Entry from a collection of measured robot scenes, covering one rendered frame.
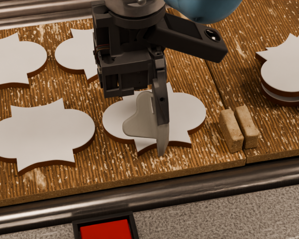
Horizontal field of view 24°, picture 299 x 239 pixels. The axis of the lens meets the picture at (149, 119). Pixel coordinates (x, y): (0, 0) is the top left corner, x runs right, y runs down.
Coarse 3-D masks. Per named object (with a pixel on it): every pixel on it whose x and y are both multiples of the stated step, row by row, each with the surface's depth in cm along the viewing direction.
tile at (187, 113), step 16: (128, 96) 98; (176, 96) 98; (192, 96) 98; (112, 112) 96; (128, 112) 96; (176, 112) 96; (192, 112) 96; (112, 128) 94; (176, 128) 94; (192, 128) 94; (144, 144) 92; (176, 144) 93
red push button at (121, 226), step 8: (96, 224) 85; (104, 224) 85; (112, 224) 85; (120, 224) 85; (128, 224) 85; (80, 232) 84; (88, 232) 84; (96, 232) 84; (104, 232) 84; (112, 232) 84; (120, 232) 84; (128, 232) 84
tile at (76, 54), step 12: (72, 36) 109; (84, 36) 108; (60, 48) 106; (72, 48) 106; (84, 48) 106; (60, 60) 104; (72, 60) 104; (84, 60) 104; (72, 72) 103; (84, 72) 103; (96, 72) 102
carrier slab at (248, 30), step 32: (256, 0) 117; (288, 0) 117; (224, 32) 111; (256, 32) 111; (288, 32) 111; (224, 64) 105; (256, 64) 105; (224, 96) 100; (256, 96) 100; (256, 128) 95; (288, 128) 95; (256, 160) 93
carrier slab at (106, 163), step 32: (0, 32) 111; (32, 32) 111; (64, 32) 111; (192, 64) 105; (0, 96) 100; (32, 96) 100; (64, 96) 100; (96, 96) 100; (96, 128) 95; (96, 160) 91; (128, 160) 91; (160, 160) 91; (192, 160) 91; (224, 160) 91; (0, 192) 87; (32, 192) 87; (64, 192) 88
